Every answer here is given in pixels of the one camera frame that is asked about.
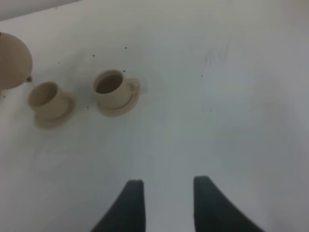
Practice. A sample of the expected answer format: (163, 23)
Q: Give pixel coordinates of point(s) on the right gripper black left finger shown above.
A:
(127, 213)

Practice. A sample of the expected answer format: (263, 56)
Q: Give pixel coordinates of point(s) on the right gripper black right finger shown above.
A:
(213, 212)

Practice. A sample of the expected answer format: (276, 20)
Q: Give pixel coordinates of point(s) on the tan ceramic teapot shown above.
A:
(16, 62)

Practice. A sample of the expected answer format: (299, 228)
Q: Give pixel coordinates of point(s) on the tan saucer near teapot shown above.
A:
(58, 122)

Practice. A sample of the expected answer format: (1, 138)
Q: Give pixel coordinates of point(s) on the tan teacup near teapot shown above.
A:
(49, 102)

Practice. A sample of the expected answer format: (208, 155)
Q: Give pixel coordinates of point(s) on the tan teacup far side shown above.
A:
(113, 90)

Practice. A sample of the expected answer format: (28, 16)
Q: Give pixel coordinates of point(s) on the tan saucer far side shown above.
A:
(120, 111)

